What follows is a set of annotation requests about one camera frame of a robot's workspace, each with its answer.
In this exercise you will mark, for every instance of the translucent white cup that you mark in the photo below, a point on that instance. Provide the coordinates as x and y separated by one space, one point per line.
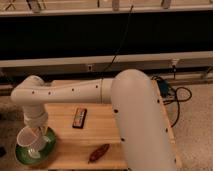
33 140

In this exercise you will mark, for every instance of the green ceramic bowl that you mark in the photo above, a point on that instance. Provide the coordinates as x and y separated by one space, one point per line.
23 157

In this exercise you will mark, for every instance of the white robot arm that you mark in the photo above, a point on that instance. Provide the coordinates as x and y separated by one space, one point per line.
135 104

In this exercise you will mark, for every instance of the brown chocolate bar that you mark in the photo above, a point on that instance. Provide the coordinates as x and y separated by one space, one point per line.
79 118

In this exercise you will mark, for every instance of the red-brown sausage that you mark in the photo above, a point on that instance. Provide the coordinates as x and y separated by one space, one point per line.
98 153

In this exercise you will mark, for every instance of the wooden table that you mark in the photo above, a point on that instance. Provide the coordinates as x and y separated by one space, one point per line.
74 146

